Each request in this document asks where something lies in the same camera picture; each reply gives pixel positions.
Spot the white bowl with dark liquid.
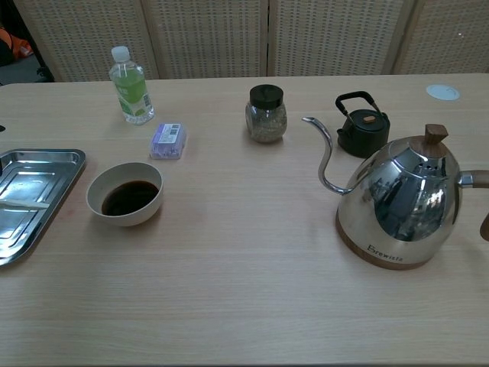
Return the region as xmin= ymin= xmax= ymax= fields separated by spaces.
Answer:
xmin=86 ymin=162 xmax=164 ymax=228

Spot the glass jar black lid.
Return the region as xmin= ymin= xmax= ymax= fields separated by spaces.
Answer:
xmin=244 ymin=84 xmax=289 ymax=145

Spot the purple wrapped pack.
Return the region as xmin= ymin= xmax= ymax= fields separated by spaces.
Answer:
xmin=148 ymin=122 xmax=189 ymax=161

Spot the small black teapot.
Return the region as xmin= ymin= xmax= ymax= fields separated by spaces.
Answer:
xmin=335 ymin=90 xmax=390 ymax=159

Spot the green label water bottle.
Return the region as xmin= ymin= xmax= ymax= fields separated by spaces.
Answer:
xmin=108 ymin=46 xmax=156 ymax=126

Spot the woven folding screen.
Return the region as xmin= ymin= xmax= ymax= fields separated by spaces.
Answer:
xmin=11 ymin=0 xmax=489 ymax=83

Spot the steel gooseneck kettle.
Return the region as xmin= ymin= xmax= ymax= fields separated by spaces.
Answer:
xmin=301 ymin=116 xmax=489 ymax=271

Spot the stainless steel tray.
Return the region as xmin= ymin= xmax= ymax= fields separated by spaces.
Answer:
xmin=0 ymin=148 xmax=87 ymax=268

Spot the white round table cap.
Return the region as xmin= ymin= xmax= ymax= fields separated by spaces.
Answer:
xmin=426 ymin=83 xmax=461 ymax=102

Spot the black tripod stand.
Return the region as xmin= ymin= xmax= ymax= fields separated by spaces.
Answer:
xmin=22 ymin=22 xmax=53 ymax=82

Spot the orange object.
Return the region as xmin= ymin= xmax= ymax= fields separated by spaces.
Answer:
xmin=0 ymin=26 xmax=34 ymax=58

